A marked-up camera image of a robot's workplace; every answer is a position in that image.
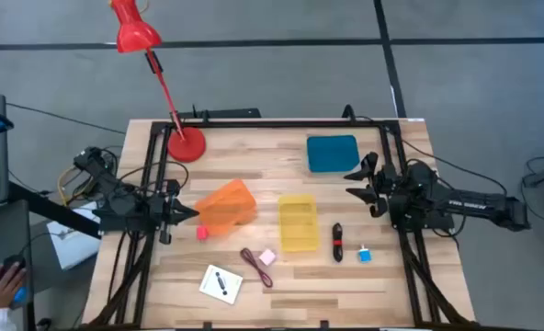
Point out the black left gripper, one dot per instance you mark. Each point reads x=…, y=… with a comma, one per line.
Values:
x=166, y=216

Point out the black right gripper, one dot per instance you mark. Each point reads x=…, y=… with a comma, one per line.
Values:
x=389, y=190

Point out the small pink-red cube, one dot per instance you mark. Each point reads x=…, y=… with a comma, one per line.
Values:
x=202, y=233

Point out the translucent orange plastic bin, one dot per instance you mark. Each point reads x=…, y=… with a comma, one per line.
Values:
x=226, y=209

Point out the blue and white charger plug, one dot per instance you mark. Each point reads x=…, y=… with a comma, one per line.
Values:
x=365, y=255

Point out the light pink charger block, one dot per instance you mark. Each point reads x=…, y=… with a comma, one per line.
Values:
x=267, y=257

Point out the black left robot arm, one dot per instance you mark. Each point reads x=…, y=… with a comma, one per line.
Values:
x=116, y=202

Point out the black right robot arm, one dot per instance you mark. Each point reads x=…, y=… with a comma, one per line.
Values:
x=474, y=204

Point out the blue plastic bin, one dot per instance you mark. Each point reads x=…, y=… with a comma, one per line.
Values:
x=332, y=154

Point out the translucent yellow plastic bin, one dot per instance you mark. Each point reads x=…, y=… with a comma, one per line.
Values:
x=298, y=223

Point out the red desk lamp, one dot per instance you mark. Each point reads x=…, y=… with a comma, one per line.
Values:
x=187, y=144

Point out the black power strip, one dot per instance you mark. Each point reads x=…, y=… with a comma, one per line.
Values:
x=226, y=113

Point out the white box beside table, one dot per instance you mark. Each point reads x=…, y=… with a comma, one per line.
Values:
x=72, y=243

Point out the black computer mouse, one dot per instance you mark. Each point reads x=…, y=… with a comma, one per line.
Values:
x=14, y=262

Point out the person's hand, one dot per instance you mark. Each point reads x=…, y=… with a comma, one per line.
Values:
x=1, y=287

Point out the black aluminium table frame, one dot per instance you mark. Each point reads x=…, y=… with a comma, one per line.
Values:
x=276, y=124

